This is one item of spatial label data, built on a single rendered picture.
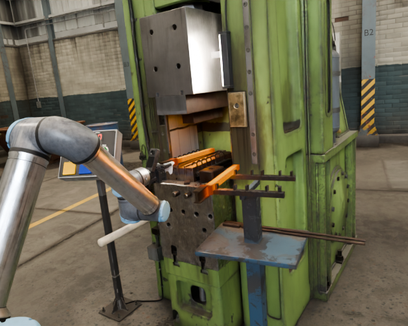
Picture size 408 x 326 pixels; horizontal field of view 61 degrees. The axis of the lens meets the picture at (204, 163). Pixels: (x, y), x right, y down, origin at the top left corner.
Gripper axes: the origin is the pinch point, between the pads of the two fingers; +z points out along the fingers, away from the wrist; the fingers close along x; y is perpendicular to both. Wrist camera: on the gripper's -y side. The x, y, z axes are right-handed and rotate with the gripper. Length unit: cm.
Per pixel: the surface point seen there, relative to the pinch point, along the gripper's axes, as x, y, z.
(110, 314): -60, 103, -10
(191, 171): 6.3, 6.7, 7.8
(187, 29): 13, -62, 9
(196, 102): 7.4, -27.6, 17.1
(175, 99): 0.8, -30.5, 8.2
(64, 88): -759, -59, 462
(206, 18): 13, -68, 26
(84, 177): -53, 8, -14
